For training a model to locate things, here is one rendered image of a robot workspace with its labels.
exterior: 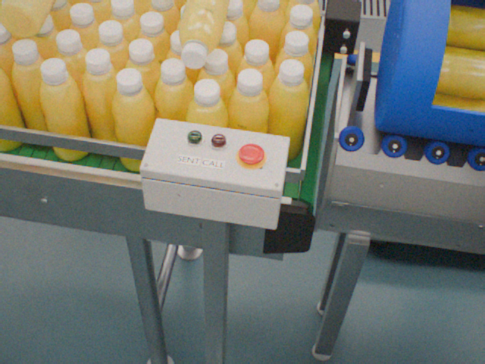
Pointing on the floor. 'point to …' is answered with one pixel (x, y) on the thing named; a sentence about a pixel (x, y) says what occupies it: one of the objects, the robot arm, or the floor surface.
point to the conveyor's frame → (137, 224)
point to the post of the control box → (215, 287)
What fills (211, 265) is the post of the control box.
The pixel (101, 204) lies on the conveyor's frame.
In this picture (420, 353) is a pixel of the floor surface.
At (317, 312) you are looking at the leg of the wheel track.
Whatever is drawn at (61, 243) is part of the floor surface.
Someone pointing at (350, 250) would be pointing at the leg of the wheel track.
